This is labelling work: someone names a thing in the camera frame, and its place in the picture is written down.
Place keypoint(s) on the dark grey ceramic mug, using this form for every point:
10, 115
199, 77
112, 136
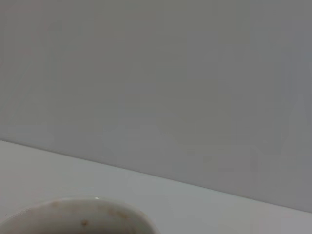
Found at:
73, 214

